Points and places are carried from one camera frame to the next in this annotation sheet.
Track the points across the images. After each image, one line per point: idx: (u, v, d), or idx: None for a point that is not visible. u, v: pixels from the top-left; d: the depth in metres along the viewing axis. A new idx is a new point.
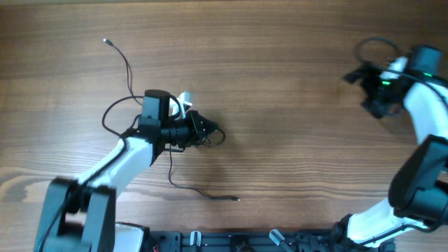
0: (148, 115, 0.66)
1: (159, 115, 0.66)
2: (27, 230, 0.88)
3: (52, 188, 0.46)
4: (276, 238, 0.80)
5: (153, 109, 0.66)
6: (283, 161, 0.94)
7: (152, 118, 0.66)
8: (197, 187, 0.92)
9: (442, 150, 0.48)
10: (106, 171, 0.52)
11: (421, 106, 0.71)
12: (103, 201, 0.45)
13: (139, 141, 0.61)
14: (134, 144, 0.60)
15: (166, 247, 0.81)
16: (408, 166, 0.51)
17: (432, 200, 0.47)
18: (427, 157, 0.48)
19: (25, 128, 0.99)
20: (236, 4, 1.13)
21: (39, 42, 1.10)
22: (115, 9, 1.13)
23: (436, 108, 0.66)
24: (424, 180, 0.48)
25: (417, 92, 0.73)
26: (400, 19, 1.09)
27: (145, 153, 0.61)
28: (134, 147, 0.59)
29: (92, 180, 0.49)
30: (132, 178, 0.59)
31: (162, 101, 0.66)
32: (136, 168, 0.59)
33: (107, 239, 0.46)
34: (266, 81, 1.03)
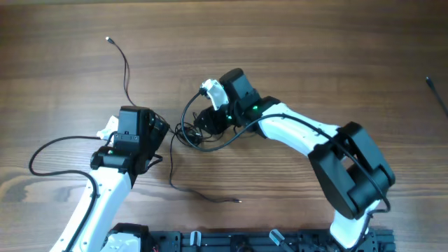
0: (124, 131, 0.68)
1: (136, 131, 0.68)
2: (26, 230, 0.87)
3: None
4: (276, 237, 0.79)
5: (130, 124, 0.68)
6: (283, 161, 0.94)
7: (130, 134, 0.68)
8: (197, 187, 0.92)
9: (327, 159, 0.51)
10: (77, 240, 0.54)
11: (281, 134, 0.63)
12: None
13: (113, 173, 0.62)
14: (103, 185, 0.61)
15: (166, 247, 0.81)
16: (323, 183, 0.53)
17: (362, 189, 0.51)
18: (330, 173, 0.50)
19: (25, 128, 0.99)
20: (236, 5, 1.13)
21: (39, 42, 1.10)
22: (115, 9, 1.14)
23: (288, 129, 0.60)
24: (344, 187, 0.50)
25: (267, 127, 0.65)
26: (400, 20, 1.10)
27: (118, 191, 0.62)
28: (103, 191, 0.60)
29: None
30: (110, 220, 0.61)
31: (139, 115, 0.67)
32: (110, 211, 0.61)
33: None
34: (266, 80, 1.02)
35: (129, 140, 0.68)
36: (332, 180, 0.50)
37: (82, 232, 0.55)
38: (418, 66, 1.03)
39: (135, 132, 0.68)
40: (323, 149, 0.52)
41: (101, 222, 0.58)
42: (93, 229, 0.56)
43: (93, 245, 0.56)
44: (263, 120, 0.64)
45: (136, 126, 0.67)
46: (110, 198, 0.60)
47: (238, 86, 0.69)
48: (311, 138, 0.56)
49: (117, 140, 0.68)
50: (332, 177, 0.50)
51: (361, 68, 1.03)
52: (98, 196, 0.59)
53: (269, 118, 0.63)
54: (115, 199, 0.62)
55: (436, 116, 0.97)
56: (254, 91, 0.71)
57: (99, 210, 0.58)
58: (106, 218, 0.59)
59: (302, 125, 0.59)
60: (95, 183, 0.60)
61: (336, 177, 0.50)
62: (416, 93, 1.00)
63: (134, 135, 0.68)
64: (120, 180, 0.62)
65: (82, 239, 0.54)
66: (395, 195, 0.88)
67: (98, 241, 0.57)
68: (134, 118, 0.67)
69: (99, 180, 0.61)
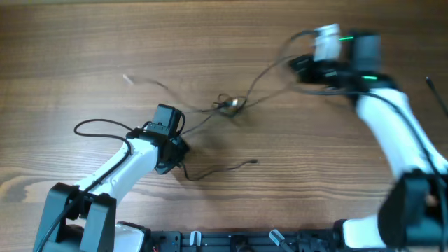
0: (158, 122, 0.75)
1: (169, 124, 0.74)
2: (27, 230, 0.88)
3: (54, 193, 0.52)
4: (276, 237, 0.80)
5: (164, 117, 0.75)
6: (283, 161, 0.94)
7: (162, 125, 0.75)
8: (197, 187, 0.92)
9: (417, 185, 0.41)
10: (108, 178, 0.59)
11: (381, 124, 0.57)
12: (102, 210, 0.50)
13: (145, 144, 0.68)
14: (138, 148, 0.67)
15: (166, 247, 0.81)
16: (393, 202, 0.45)
17: (425, 234, 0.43)
18: (409, 201, 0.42)
19: (25, 128, 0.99)
20: (236, 5, 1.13)
21: (40, 42, 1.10)
22: (115, 9, 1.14)
23: (393, 124, 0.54)
24: (411, 220, 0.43)
25: (369, 107, 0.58)
26: (400, 20, 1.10)
27: (149, 156, 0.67)
28: (137, 151, 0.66)
29: (94, 187, 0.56)
30: (136, 178, 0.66)
31: (174, 111, 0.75)
32: (138, 170, 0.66)
33: (108, 239, 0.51)
34: (266, 80, 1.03)
35: (160, 129, 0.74)
36: (404, 209, 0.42)
37: (113, 173, 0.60)
38: (418, 65, 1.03)
39: (167, 124, 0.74)
40: (421, 176, 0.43)
41: (129, 174, 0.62)
42: (122, 176, 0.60)
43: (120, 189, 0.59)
44: (370, 99, 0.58)
45: (169, 120, 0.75)
46: (141, 157, 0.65)
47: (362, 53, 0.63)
48: (415, 150, 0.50)
49: (150, 129, 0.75)
50: (407, 207, 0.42)
51: None
52: (131, 154, 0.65)
53: (382, 101, 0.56)
54: (143, 162, 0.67)
55: (437, 116, 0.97)
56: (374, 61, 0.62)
57: (130, 163, 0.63)
58: (132, 174, 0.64)
59: (409, 130, 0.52)
60: (131, 145, 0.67)
61: (411, 210, 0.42)
62: (416, 92, 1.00)
63: (166, 126, 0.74)
64: (151, 148, 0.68)
65: (113, 178, 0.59)
66: None
67: (122, 192, 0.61)
68: (169, 113, 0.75)
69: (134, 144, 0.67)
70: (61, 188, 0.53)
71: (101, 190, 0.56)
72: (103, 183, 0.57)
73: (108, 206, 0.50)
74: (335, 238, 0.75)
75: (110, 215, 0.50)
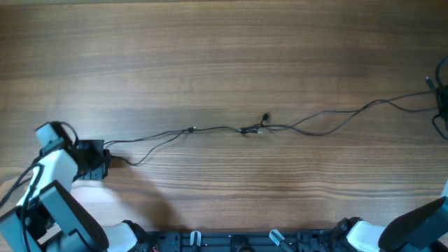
0: (48, 141, 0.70)
1: (58, 135, 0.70)
2: None
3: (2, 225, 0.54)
4: (276, 237, 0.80)
5: (47, 134, 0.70)
6: (283, 161, 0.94)
7: (53, 141, 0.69)
8: (197, 187, 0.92)
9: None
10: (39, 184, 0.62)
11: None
12: (52, 193, 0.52)
13: (50, 153, 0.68)
14: (50, 155, 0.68)
15: (166, 246, 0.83)
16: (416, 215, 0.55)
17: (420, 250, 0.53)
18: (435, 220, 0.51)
19: (25, 128, 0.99)
20: (236, 5, 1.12)
21: (39, 42, 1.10)
22: (115, 9, 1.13)
23: None
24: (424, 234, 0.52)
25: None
26: (400, 20, 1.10)
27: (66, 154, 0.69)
28: (52, 157, 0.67)
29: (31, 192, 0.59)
30: (68, 173, 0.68)
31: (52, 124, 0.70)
32: (66, 167, 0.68)
33: (82, 208, 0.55)
34: (266, 81, 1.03)
35: (54, 144, 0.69)
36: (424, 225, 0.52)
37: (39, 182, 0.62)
38: (418, 66, 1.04)
39: (57, 136, 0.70)
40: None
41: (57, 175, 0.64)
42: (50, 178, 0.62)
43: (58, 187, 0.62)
44: None
45: (54, 132, 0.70)
46: (57, 157, 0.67)
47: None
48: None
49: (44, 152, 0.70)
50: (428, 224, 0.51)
51: (361, 69, 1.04)
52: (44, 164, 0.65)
53: None
54: (63, 162, 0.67)
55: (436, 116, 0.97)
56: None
57: (50, 166, 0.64)
58: (61, 171, 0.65)
59: None
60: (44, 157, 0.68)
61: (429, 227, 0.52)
62: (416, 93, 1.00)
63: (57, 138, 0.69)
64: (59, 150, 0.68)
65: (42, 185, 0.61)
66: (394, 195, 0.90)
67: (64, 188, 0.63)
68: (50, 128, 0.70)
69: (43, 160, 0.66)
70: (3, 219, 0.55)
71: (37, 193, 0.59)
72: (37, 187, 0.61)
73: (54, 185, 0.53)
74: (343, 228, 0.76)
75: (62, 191, 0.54)
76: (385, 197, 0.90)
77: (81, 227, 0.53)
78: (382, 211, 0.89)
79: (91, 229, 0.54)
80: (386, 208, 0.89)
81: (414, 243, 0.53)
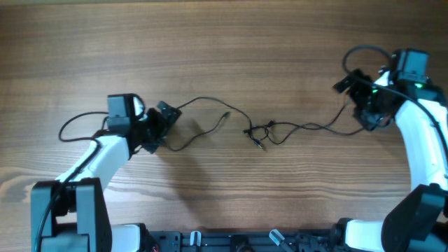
0: (115, 115, 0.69)
1: (127, 113, 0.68)
2: (26, 230, 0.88)
3: (34, 192, 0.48)
4: (276, 237, 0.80)
5: (118, 108, 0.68)
6: (283, 161, 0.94)
7: (120, 117, 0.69)
8: (197, 187, 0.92)
9: (434, 202, 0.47)
10: (85, 166, 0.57)
11: (412, 131, 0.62)
12: (88, 190, 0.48)
13: (112, 138, 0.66)
14: (106, 141, 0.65)
15: (166, 247, 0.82)
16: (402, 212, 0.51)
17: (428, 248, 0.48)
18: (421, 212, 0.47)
19: (25, 129, 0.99)
20: (236, 5, 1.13)
21: (39, 42, 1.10)
22: (115, 9, 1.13)
23: (427, 140, 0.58)
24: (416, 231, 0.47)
25: (406, 114, 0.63)
26: (400, 20, 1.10)
27: (119, 147, 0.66)
28: (106, 143, 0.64)
29: (74, 175, 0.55)
30: (113, 166, 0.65)
31: (125, 99, 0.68)
32: (113, 161, 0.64)
33: (102, 218, 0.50)
34: (266, 80, 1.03)
35: (121, 122, 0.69)
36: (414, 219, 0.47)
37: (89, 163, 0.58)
38: None
39: (124, 115, 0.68)
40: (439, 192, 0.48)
41: (104, 164, 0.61)
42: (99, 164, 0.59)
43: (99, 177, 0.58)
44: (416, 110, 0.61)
45: (125, 110, 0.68)
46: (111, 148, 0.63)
47: (409, 63, 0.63)
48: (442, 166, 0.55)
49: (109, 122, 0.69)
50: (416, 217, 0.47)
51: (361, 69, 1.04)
52: (101, 147, 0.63)
53: (422, 112, 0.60)
54: (114, 153, 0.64)
55: None
56: (423, 75, 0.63)
57: (105, 153, 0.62)
58: (108, 163, 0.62)
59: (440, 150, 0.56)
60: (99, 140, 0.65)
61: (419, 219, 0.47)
62: None
63: (124, 116, 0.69)
64: (117, 140, 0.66)
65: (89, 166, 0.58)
66: (394, 195, 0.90)
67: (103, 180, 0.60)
68: (122, 103, 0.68)
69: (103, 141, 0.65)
70: (38, 187, 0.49)
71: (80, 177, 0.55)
72: (82, 171, 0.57)
73: (93, 185, 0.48)
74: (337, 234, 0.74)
75: (98, 192, 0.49)
76: (385, 197, 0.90)
77: (95, 236, 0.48)
78: (382, 210, 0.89)
79: (101, 242, 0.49)
80: (386, 208, 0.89)
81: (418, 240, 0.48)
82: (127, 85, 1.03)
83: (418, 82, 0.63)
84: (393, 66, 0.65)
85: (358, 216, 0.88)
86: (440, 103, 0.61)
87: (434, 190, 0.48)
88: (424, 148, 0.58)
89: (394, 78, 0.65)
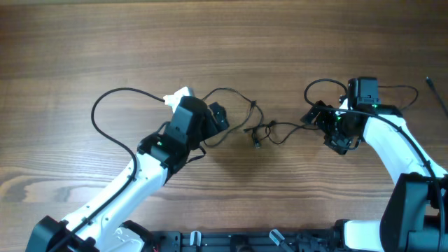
0: (176, 128, 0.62)
1: (187, 131, 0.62)
2: (26, 230, 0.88)
3: (39, 229, 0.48)
4: (276, 237, 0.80)
5: (182, 123, 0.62)
6: (283, 161, 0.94)
7: (180, 132, 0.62)
8: (197, 187, 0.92)
9: (418, 188, 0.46)
10: (99, 215, 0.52)
11: (380, 141, 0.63)
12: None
13: (155, 164, 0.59)
14: (145, 169, 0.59)
15: (165, 246, 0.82)
16: (392, 207, 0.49)
17: (426, 240, 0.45)
18: (409, 199, 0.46)
19: (24, 129, 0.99)
20: (236, 5, 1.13)
21: (39, 42, 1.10)
22: (115, 9, 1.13)
23: (395, 143, 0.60)
24: (409, 220, 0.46)
25: (372, 129, 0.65)
26: (400, 20, 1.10)
27: (157, 179, 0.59)
28: (142, 175, 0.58)
29: (81, 226, 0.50)
30: (140, 201, 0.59)
31: (194, 115, 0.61)
32: (141, 195, 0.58)
33: None
34: (266, 80, 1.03)
35: (178, 136, 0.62)
36: (404, 208, 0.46)
37: (108, 207, 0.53)
38: (418, 66, 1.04)
39: (185, 132, 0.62)
40: (423, 179, 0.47)
41: (125, 207, 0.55)
42: (117, 211, 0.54)
43: (111, 226, 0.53)
44: (375, 123, 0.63)
45: (187, 127, 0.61)
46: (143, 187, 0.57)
47: (365, 89, 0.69)
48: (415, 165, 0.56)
49: (167, 133, 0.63)
50: (406, 206, 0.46)
51: (361, 68, 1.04)
52: (134, 180, 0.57)
53: (382, 122, 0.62)
54: (145, 190, 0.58)
55: (436, 116, 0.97)
56: (378, 99, 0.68)
57: (130, 194, 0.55)
58: (134, 201, 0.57)
59: (410, 150, 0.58)
60: (136, 166, 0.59)
61: (409, 207, 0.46)
62: (417, 92, 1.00)
63: (185, 134, 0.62)
64: (158, 171, 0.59)
65: (104, 214, 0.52)
66: None
67: (115, 226, 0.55)
68: (187, 118, 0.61)
69: (144, 164, 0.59)
70: (45, 226, 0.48)
71: (87, 232, 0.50)
72: (92, 221, 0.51)
73: None
74: (335, 236, 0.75)
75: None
76: (385, 197, 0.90)
77: None
78: (382, 210, 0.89)
79: None
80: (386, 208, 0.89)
81: (415, 231, 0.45)
82: (127, 84, 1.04)
83: (375, 104, 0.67)
84: (350, 94, 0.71)
85: (358, 216, 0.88)
86: (397, 116, 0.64)
87: (416, 176, 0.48)
88: (395, 152, 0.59)
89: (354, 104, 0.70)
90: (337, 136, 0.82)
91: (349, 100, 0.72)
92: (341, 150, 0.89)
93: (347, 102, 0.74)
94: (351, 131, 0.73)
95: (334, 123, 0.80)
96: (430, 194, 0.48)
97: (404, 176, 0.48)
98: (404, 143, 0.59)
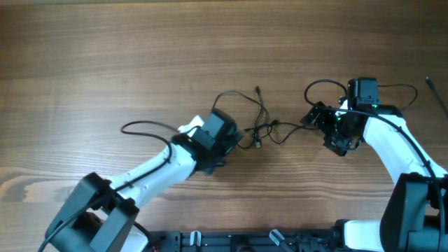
0: (206, 131, 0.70)
1: (216, 136, 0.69)
2: (27, 230, 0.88)
3: (83, 183, 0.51)
4: (276, 238, 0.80)
5: (213, 127, 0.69)
6: (283, 161, 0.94)
7: (209, 135, 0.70)
8: (197, 187, 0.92)
9: (418, 187, 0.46)
10: (140, 183, 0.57)
11: (381, 142, 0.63)
12: (122, 218, 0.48)
13: (186, 155, 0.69)
14: (178, 157, 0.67)
15: (165, 246, 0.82)
16: (392, 206, 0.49)
17: (426, 240, 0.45)
18: (409, 198, 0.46)
19: (25, 128, 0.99)
20: (236, 5, 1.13)
21: (40, 42, 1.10)
22: (115, 9, 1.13)
23: (395, 143, 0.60)
24: (409, 220, 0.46)
25: (372, 129, 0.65)
26: (400, 20, 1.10)
27: (186, 167, 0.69)
28: (175, 160, 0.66)
29: (124, 187, 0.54)
30: (166, 183, 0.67)
31: (225, 124, 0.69)
32: (170, 178, 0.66)
33: (117, 246, 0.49)
34: (266, 81, 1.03)
35: (206, 138, 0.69)
36: (404, 207, 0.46)
37: (145, 178, 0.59)
38: (418, 66, 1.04)
39: (214, 136, 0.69)
40: (423, 180, 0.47)
41: (159, 184, 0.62)
42: (152, 184, 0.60)
43: (145, 196, 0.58)
44: (376, 122, 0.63)
45: (218, 133, 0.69)
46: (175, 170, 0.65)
47: (365, 89, 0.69)
48: (414, 166, 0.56)
49: (197, 134, 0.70)
50: (407, 205, 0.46)
51: (361, 68, 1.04)
52: (169, 162, 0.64)
53: (382, 122, 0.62)
54: (176, 173, 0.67)
55: (436, 117, 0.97)
56: (378, 99, 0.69)
57: (165, 173, 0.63)
58: (166, 180, 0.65)
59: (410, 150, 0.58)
60: (171, 152, 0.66)
61: (409, 206, 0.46)
62: (417, 92, 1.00)
63: (212, 137, 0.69)
64: (187, 162, 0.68)
65: (143, 183, 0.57)
66: None
67: (145, 199, 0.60)
68: (219, 124, 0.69)
69: (176, 152, 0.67)
70: (88, 180, 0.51)
71: (129, 193, 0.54)
72: (134, 185, 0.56)
73: (128, 215, 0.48)
74: (335, 236, 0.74)
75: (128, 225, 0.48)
76: (385, 197, 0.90)
77: None
78: (382, 210, 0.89)
79: None
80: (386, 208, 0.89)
81: (415, 230, 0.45)
82: (127, 84, 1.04)
83: (375, 104, 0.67)
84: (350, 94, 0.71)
85: (358, 216, 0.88)
86: (397, 116, 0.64)
87: (416, 176, 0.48)
88: (395, 152, 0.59)
89: (353, 105, 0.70)
90: (337, 137, 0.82)
91: (349, 101, 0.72)
92: (340, 150, 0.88)
93: (347, 102, 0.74)
94: (351, 132, 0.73)
95: (334, 123, 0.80)
96: (430, 194, 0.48)
97: (403, 176, 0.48)
98: (404, 143, 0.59)
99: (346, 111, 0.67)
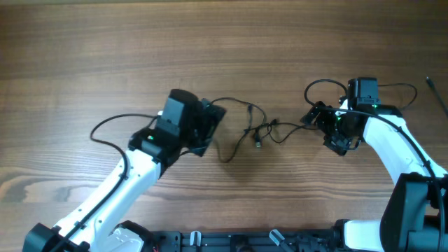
0: (167, 119, 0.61)
1: (179, 121, 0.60)
2: (27, 230, 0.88)
3: (31, 238, 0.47)
4: (276, 238, 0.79)
5: (174, 113, 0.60)
6: (284, 161, 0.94)
7: (172, 123, 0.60)
8: (196, 187, 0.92)
9: (418, 187, 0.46)
10: (91, 219, 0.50)
11: (380, 142, 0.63)
12: None
13: (147, 159, 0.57)
14: (137, 166, 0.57)
15: (165, 246, 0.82)
16: (392, 207, 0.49)
17: (426, 240, 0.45)
18: (409, 198, 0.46)
19: (25, 129, 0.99)
20: (236, 5, 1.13)
21: (40, 42, 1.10)
22: (115, 9, 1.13)
23: (395, 143, 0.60)
24: (409, 220, 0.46)
25: (372, 128, 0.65)
26: (400, 20, 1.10)
27: (151, 173, 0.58)
28: (134, 173, 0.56)
29: (73, 232, 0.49)
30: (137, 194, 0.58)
31: (187, 106, 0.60)
32: (136, 191, 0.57)
33: None
34: (266, 80, 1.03)
35: (170, 129, 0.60)
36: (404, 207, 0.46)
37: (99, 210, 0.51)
38: (418, 66, 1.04)
39: (177, 122, 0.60)
40: (423, 179, 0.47)
41: (120, 207, 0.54)
42: (110, 213, 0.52)
43: (105, 230, 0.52)
44: (375, 122, 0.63)
45: (180, 117, 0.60)
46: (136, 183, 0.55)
47: (365, 89, 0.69)
48: (414, 165, 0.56)
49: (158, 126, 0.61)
50: (406, 206, 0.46)
51: (361, 68, 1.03)
52: (126, 178, 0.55)
53: (382, 121, 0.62)
54: (143, 181, 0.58)
55: (436, 116, 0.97)
56: (378, 99, 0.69)
57: (123, 192, 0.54)
58: (131, 196, 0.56)
59: (409, 150, 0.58)
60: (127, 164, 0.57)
61: (409, 206, 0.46)
62: (417, 92, 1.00)
63: (176, 125, 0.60)
64: (151, 169, 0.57)
65: (96, 217, 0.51)
66: None
67: (111, 226, 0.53)
68: (178, 109, 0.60)
69: (133, 162, 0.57)
70: (35, 234, 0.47)
71: (81, 236, 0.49)
72: (85, 225, 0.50)
73: None
74: (335, 236, 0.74)
75: None
76: (386, 197, 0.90)
77: None
78: (383, 210, 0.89)
79: None
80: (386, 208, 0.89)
81: (415, 230, 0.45)
82: (127, 84, 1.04)
83: (375, 104, 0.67)
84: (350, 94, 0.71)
85: (358, 216, 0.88)
86: (397, 116, 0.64)
87: (416, 176, 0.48)
88: (395, 151, 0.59)
89: (353, 105, 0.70)
90: (338, 136, 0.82)
91: (349, 101, 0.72)
92: (340, 150, 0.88)
93: (347, 102, 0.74)
94: (351, 132, 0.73)
95: (334, 123, 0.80)
96: (430, 194, 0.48)
97: (403, 176, 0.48)
98: (404, 143, 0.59)
99: (346, 111, 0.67)
